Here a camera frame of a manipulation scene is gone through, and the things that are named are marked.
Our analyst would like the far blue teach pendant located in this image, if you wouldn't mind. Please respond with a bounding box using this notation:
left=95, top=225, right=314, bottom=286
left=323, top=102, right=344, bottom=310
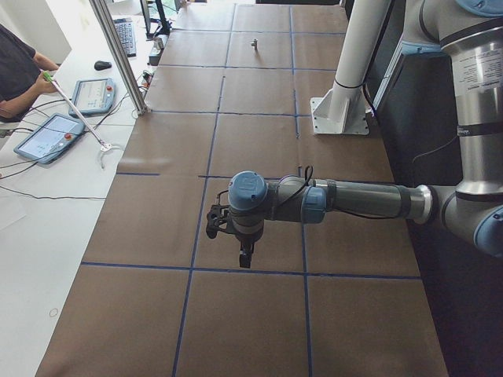
left=72, top=78, right=116, bottom=116

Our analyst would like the person in black shirt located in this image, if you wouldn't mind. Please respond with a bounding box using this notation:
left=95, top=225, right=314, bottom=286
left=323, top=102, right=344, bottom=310
left=1, top=25, right=59, bottom=123

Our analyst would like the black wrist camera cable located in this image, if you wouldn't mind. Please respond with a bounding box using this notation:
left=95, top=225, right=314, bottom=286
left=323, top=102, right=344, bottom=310
left=215, top=165, right=378, bottom=221

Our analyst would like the long reacher grabber stick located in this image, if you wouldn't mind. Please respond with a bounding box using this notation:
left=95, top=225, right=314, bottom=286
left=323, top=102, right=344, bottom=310
left=41, top=70, right=125, bottom=170

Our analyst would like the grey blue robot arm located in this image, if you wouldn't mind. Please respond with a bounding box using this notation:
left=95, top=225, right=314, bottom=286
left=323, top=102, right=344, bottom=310
left=206, top=1, right=502, bottom=268

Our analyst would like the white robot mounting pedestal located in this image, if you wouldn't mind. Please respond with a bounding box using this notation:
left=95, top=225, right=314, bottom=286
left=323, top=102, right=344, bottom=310
left=310, top=0, right=391, bottom=135

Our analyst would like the aluminium frame post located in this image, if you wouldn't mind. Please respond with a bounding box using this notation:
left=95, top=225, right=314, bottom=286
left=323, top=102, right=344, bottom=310
left=90, top=0, right=149, bottom=115

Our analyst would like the black cable on desk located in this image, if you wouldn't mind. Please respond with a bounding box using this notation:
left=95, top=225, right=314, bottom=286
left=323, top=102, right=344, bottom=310
left=0, top=183, right=106, bottom=201

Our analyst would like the blue teach pendant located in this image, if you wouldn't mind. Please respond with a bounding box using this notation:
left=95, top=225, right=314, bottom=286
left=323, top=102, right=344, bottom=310
left=72, top=78, right=116, bottom=116
left=13, top=114, right=85, bottom=165

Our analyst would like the black monitor stand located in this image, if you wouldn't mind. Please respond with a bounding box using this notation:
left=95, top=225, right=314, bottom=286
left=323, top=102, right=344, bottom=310
left=140, top=0, right=171, bottom=40

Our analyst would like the black keyboard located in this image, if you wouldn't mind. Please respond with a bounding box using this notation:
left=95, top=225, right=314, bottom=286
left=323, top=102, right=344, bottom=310
left=113, top=18, right=137, bottom=57

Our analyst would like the black computer mouse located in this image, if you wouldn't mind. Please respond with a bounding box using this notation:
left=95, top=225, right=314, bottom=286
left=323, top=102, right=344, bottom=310
left=94, top=60, right=112, bottom=71

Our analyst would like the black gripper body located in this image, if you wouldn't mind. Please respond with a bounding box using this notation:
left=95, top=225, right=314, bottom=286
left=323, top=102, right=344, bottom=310
left=231, top=220, right=263, bottom=243

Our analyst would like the near blue teach pendant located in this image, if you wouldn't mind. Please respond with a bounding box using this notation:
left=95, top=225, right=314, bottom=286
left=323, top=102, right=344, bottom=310
left=13, top=114, right=85, bottom=165

